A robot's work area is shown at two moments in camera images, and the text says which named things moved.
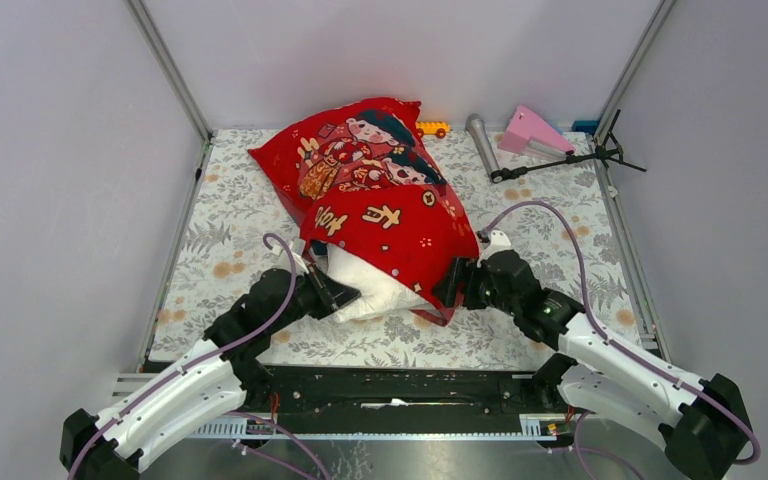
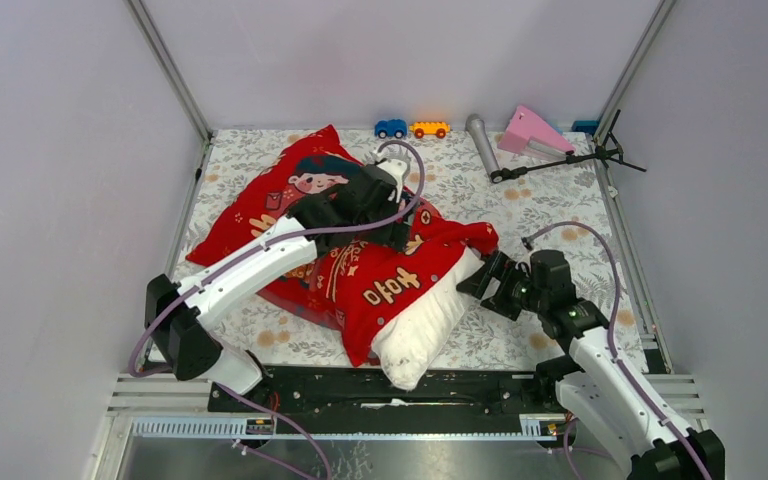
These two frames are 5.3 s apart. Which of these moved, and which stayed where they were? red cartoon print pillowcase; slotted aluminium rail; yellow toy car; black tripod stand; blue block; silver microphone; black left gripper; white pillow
Moved: red cartoon print pillowcase; black left gripper; white pillow
Stayed: blue block; slotted aluminium rail; yellow toy car; silver microphone; black tripod stand
